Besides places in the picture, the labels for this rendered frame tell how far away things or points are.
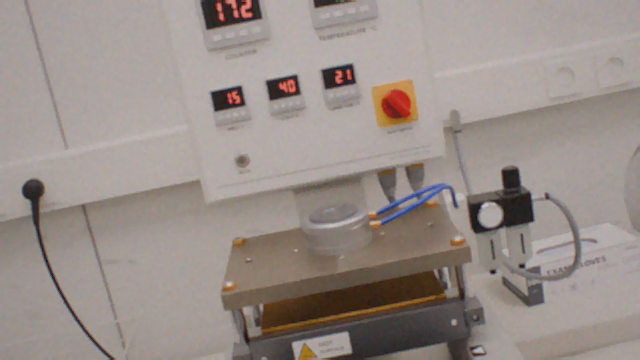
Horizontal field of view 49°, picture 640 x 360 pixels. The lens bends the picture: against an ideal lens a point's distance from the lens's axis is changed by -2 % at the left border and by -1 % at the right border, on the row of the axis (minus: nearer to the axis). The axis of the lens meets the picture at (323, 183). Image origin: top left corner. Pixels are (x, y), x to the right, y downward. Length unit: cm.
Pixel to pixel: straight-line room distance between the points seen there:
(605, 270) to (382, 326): 68
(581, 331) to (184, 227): 74
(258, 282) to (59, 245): 74
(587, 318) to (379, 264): 59
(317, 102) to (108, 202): 61
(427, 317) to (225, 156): 35
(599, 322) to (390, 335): 56
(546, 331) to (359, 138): 50
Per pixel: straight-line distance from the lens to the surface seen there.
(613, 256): 138
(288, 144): 94
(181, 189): 139
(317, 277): 76
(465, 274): 79
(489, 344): 80
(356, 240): 81
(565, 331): 125
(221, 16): 92
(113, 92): 138
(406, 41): 94
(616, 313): 130
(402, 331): 78
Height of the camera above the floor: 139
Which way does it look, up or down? 14 degrees down
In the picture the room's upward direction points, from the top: 11 degrees counter-clockwise
